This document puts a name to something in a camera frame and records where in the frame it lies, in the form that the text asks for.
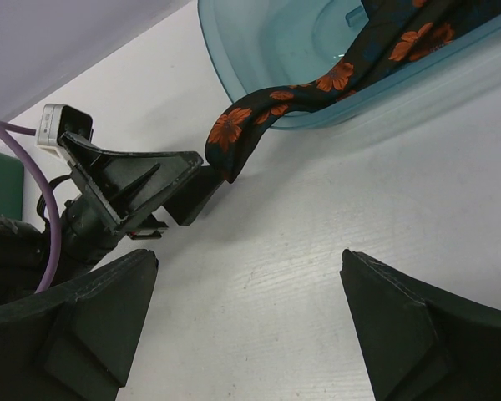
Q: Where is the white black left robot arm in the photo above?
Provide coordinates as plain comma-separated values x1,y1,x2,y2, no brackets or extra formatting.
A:
0,132,223,305

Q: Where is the black orange floral tie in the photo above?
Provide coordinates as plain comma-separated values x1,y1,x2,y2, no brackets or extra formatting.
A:
204,0,474,185

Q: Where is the green compartment organizer tray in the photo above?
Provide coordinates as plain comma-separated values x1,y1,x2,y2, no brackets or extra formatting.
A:
0,153,24,221

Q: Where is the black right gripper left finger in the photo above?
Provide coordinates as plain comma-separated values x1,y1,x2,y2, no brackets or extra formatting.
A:
0,249,158,400

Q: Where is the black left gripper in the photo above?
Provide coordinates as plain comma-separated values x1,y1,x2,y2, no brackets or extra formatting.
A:
48,132,225,276

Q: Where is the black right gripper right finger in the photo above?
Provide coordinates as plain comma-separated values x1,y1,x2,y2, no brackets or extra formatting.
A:
340,250,501,400

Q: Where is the teal translucent plastic tub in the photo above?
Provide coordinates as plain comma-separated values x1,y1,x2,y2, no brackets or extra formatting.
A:
198,1,501,130

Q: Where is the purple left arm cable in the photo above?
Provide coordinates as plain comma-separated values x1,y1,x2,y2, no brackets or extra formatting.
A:
0,118,62,294

